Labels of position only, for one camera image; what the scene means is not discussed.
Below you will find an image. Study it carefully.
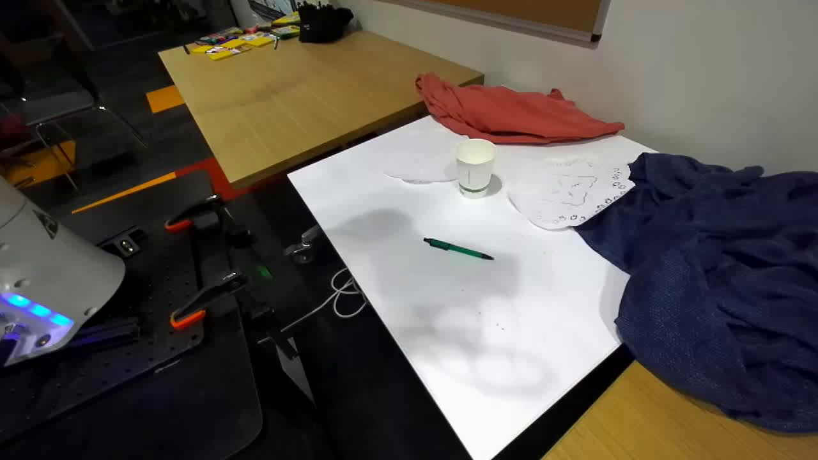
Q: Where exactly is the small black power box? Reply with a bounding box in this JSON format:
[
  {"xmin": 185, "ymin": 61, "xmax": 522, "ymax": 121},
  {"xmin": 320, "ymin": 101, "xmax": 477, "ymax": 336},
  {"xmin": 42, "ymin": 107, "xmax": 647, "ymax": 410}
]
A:
[{"xmin": 99, "ymin": 226, "xmax": 149, "ymax": 262}]

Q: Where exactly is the white coffee cup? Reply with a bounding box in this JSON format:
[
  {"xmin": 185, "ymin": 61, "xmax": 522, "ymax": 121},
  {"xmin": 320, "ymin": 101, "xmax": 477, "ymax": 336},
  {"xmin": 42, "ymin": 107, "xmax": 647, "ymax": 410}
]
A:
[{"xmin": 452, "ymin": 139, "xmax": 499, "ymax": 200}]

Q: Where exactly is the white lace paper doily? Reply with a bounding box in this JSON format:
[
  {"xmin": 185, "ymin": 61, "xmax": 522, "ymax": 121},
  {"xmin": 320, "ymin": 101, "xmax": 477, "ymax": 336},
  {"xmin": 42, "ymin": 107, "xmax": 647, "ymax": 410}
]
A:
[{"xmin": 503, "ymin": 157, "xmax": 640, "ymax": 234}]

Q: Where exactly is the wooden table with black edge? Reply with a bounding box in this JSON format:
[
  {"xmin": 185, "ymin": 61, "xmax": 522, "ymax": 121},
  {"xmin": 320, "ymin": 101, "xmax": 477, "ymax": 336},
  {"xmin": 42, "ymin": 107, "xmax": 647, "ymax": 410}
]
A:
[{"xmin": 493, "ymin": 342, "xmax": 818, "ymax": 460}]

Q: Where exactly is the light wooden table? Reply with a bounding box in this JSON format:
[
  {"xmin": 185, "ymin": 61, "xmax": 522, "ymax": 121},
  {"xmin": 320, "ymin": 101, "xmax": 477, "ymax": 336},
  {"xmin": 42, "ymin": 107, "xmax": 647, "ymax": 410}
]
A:
[{"xmin": 155, "ymin": 28, "xmax": 485, "ymax": 193}]

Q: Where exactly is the green ballpoint pen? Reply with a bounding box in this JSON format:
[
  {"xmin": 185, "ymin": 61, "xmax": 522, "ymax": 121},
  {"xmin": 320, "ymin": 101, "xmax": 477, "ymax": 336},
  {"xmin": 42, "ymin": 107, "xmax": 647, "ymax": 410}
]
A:
[{"xmin": 422, "ymin": 235, "xmax": 495, "ymax": 264}]

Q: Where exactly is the red cloth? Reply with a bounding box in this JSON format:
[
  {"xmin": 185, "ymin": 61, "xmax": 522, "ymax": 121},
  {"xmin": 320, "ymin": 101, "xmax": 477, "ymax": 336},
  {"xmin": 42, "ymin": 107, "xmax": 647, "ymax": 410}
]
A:
[{"xmin": 415, "ymin": 71, "xmax": 627, "ymax": 147}]

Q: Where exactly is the white cable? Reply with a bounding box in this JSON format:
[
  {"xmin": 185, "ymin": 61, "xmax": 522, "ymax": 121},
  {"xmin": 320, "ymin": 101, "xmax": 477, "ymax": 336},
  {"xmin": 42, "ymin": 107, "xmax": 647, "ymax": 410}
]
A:
[{"xmin": 278, "ymin": 267, "xmax": 370, "ymax": 336}]

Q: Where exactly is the black clamp with orange tip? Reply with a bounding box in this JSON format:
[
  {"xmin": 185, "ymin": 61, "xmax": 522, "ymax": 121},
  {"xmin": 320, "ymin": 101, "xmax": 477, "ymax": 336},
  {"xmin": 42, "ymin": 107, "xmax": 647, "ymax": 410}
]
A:
[
  {"xmin": 160, "ymin": 194, "xmax": 231, "ymax": 237},
  {"xmin": 166, "ymin": 269, "xmax": 251, "ymax": 332}
]

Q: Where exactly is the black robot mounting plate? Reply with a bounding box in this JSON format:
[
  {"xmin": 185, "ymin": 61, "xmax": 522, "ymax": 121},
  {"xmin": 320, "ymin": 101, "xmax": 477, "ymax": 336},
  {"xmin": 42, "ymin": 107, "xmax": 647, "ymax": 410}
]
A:
[{"xmin": 0, "ymin": 314, "xmax": 209, "ymax": 446}]

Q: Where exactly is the dark office chair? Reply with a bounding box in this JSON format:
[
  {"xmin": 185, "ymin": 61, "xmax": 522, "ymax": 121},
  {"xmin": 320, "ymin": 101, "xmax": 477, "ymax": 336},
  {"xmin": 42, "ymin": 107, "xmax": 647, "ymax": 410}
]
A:
[{"xmin": 0, "ymin": 47, "xmax": 117, "ymax": 200}]

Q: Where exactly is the yellow marker box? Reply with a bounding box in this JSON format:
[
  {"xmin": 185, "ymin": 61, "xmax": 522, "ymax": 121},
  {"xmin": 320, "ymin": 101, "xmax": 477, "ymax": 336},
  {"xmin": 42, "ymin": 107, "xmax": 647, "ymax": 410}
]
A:
[{"xmin": 185, "ymin": 28, "xmax": 282, "ymax": 65}]

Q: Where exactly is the dark blue cloth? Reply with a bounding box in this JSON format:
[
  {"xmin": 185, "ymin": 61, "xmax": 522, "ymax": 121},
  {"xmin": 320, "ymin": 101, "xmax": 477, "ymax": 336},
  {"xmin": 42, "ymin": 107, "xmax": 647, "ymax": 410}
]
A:
[{"xmin": 575, "ymin": 151, "xmax": 818, "ymax": 434}]

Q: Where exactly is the cork notice board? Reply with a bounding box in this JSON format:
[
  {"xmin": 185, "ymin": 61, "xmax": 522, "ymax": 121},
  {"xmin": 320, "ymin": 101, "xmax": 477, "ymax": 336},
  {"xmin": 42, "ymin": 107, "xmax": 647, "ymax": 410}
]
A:
[{"xmin": 382, "ymin": 0, "xmax": 614, "ymax": 50}]

